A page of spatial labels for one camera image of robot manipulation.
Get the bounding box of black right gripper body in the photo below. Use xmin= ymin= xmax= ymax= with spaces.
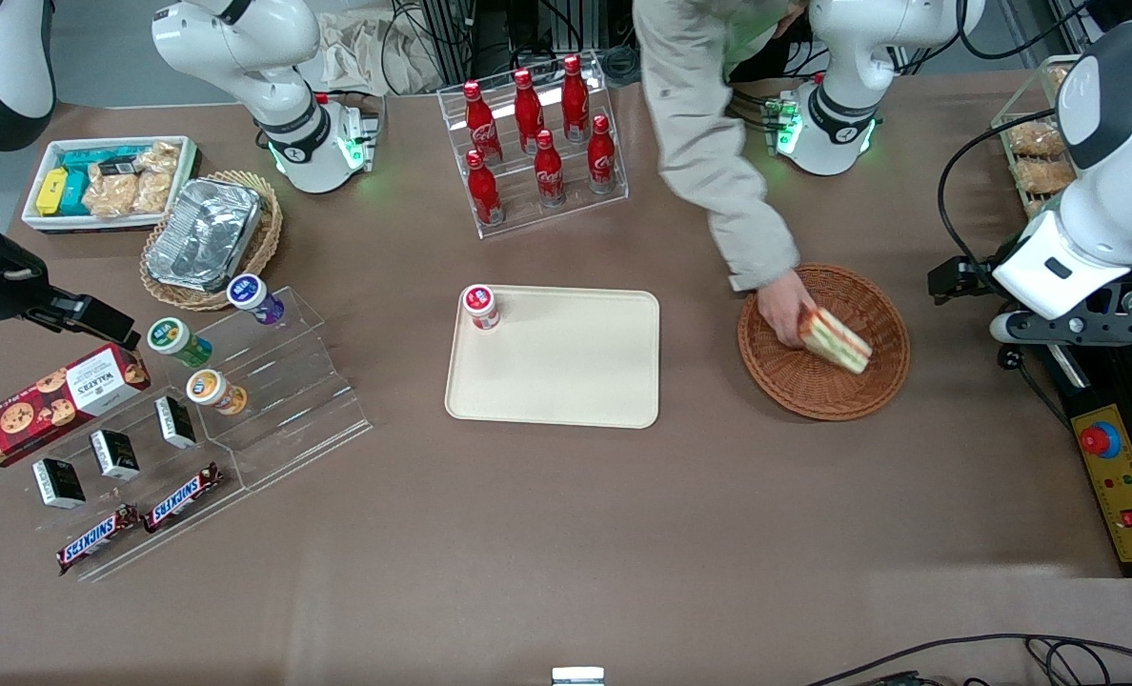
xmin=0 ymin=219 xmax=87 ymax=326

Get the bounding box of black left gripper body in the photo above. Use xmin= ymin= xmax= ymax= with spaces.
xmin=947 ymin=255 xmax=999 ymax=299

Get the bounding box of triangular sandwich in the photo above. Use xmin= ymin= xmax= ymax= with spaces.
xmin=798 ymin=307 xmax=874 ymax=375

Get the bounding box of beige sleeved person forearm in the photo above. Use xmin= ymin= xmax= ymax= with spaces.
xmin=633 ymin=0 xmax=805 ymax=293

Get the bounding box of round brown wicker basket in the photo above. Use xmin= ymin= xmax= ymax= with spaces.
xmin=737 ymin=264 xmax=911 ymax=422

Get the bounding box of silver foil tray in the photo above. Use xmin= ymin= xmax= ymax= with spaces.
xmin=146 ymin=177 xmax=265 ymax=293

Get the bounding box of light tan wicker basket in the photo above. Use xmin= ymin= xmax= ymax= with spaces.
xmin=139 ymin=170 xmax=285 ymax=313

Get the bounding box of cream plastic serving tray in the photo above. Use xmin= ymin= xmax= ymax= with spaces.
xmin=444 ymin=285 xmax=661 ymax=430

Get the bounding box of person's bare hand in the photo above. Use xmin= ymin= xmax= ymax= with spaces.
xmin=757 ymin=270 xmax=820 ymax=349

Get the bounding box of green lidded yogurt cup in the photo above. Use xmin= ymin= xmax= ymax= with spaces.
xmin=147 ymin=316 xmax=214 ymax=370

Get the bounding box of white plastic snack bin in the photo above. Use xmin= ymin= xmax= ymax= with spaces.
xmin=20 ymin=135 xmax=201 ymax=235

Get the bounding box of red Walkers cookie box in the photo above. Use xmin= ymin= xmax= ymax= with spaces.
xmin=0 ymin=342 xmax=152 ymax=469

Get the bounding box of yellow snack box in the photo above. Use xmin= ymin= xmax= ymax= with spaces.
xmin=35 ymin=168 xmax=71 ymax=217

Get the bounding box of orange lidded yogurt cup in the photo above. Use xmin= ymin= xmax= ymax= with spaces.
xmin=185 ymin=368 xmax=249 ymax=417

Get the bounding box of small black white box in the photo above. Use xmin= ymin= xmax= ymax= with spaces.
xmin=153 ymin=394 xmax=198 ymax=451
xmin=31 ymin=457 xmax=87 ymax=511
xmin=89 ymin=429 xmax=141 ymax=482

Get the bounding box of brown bread roll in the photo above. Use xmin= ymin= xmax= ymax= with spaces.
xmin=1003 ymin=121 xmax=1068 ymax=159
xmin=1013 ymin=157 xmax=1078 ymax=197

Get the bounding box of clear bag of crackers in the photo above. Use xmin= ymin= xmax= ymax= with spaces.
xmin=132 ymin=142 xmax=182 ymax=214
xmin=83 ymin=162 xmax=140 ymax=219

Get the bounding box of purple lidded yogurt cup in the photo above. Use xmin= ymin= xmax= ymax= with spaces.
xmin=226 ymin=273 xmax=287 ymax=327

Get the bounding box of long teal snack box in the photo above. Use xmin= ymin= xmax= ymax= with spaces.
xmin=60 ymin=146 xmax=140 ymax=174

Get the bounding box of clear acrylic bread case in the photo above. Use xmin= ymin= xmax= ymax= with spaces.
xmin=991 ymin=54 xmax=1087 ymax=222

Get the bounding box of Snickers chocolate bar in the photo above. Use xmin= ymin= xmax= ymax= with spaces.
xmin=142 ymin=462 xmax=225 ymax=535
xmin=55 ymin=503 xmax=141 ymax=576

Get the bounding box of clear acrylic stepped stand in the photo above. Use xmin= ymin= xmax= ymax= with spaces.
xmin=0 ymin=376 xmax=245 ymax=583
xmin=161 ymin=285 xmax=374 ymax=493

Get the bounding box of yellow emergency stop control box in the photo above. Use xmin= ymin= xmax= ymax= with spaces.
xmin=1070 ymin=403 xmax=1132 ymax=566

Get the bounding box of red cola bottle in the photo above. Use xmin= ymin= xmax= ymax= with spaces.
xmin=561 ymin=53 xmax=592 ymax=143
xmin=465 ymin=150 xmax=506 ymax=228
xmin=513 ymin=68 xmax=546 ymax=154
xmin=586 ymin=114 xmax=618 ymax=195
xmin=463 ymin=80 xmax=503 ymax=164
xmin=534 ymin=129 xmax=568 ymax=209

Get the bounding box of crumpled beige paper bag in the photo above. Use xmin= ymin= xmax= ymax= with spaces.
xmin=316 ymin=8 xmax=445 ymax=97

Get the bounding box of red lidded yogurt cup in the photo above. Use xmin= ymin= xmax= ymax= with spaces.
xmin=461 ymin=284 xmax=503 ymax=333

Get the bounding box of clear acrylic bottle rack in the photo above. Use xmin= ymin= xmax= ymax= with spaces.
xmin=436 ymin=51 xmax=630 ymax=240

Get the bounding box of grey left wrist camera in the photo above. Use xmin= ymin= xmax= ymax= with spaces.
xmin=990 ymin=313 xmax=1039 ymax=345

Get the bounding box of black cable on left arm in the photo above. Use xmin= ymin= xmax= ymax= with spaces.
xmin=937 ymin=110 xmax=1083 ymax=287

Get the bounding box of black cable with round plug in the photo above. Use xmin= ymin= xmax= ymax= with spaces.
xmin=998 ymin=346 xmax=1074 ymax=432

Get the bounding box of black left wrist camera bracket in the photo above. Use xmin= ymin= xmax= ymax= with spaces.
xmin=1004 ymin=279 xmax=1132 ymax=347

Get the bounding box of long black floor cable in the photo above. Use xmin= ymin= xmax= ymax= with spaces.
xmin=802 ymin=633 xmax=1132 ymax=686

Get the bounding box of coiled black cable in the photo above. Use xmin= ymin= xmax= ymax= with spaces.
xmin=598 ymin=45 xmax=644 ymax=88

